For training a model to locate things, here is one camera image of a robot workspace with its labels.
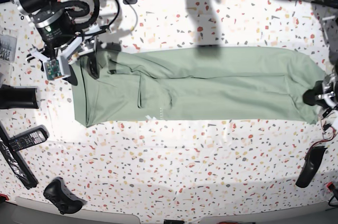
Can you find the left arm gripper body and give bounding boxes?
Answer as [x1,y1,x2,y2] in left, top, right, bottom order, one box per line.
[303,74,337,114]

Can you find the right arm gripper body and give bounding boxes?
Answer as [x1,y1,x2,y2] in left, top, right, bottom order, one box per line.
[26,23,103,80]

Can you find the light green T-shirt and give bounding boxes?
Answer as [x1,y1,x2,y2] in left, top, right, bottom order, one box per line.
[72,47,325,127]

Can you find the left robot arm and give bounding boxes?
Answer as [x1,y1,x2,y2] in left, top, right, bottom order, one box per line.
[303,16,337,117]

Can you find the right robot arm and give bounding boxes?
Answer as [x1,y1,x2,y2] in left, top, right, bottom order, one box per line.
[13,0,110,85]

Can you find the clear plastic parts box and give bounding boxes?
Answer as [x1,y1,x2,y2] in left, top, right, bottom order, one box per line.
[0,34,17,63]

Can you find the black curved handheld device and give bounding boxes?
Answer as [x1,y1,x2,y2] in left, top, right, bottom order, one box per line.
[296,146,326,188]

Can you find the black TV remote control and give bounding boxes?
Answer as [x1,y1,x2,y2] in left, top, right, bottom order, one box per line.
[9,126,49,152]

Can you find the long black bar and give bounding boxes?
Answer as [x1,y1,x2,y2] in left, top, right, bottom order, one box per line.
[1,124,38,190]

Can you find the black game controller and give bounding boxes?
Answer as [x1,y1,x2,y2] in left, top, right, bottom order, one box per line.
[43,179,83,215]

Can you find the red and black wires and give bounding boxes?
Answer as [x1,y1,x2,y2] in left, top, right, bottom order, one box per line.
[308,107,338,153]

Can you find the black cylindrical handle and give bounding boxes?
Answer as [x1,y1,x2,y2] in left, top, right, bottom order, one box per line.
[1,86,39,109]

